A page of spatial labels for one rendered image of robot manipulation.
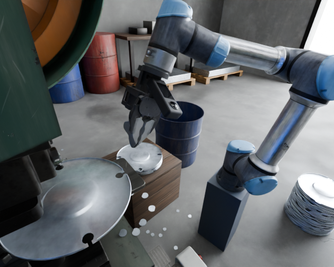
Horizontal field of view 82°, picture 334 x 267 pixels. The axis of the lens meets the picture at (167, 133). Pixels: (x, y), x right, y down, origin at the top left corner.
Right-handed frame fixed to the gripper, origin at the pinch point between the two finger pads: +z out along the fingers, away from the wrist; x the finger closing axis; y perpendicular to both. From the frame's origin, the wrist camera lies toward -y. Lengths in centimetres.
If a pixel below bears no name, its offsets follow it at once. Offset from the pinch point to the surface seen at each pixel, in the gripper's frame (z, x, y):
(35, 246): 19.1, 21.1, -6.6
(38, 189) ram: 6.5, 22.4, -5.5
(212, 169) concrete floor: 39, -122, 33
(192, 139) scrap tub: 18, -97, 48
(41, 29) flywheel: -19.2, 18.1, 35.3
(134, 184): 9.5, -0.1, -4.6
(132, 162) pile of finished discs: 34, -41, 44
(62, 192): 15.3, 14.3, 3.5
